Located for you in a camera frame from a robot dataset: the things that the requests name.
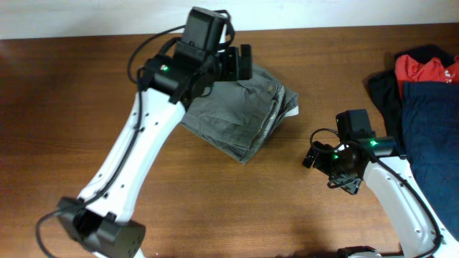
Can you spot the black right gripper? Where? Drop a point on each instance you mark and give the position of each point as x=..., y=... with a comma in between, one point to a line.
x=349, y=184

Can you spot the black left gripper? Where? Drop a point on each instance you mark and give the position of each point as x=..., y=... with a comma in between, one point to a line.
x=233, y=70

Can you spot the grey shorts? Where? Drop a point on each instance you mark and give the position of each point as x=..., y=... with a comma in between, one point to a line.
x=238, y=117

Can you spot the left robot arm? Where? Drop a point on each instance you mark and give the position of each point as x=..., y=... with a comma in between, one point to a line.
x=100, y=218

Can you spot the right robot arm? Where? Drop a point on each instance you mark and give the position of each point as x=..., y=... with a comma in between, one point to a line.
x=420, y=231

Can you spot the black garment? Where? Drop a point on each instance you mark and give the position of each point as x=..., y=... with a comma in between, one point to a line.
x=384, y=93

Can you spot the navy blue garment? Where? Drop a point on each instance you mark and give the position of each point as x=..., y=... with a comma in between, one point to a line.
x=430, y=135

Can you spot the red garment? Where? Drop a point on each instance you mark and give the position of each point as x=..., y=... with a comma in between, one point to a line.
x=408, y=69

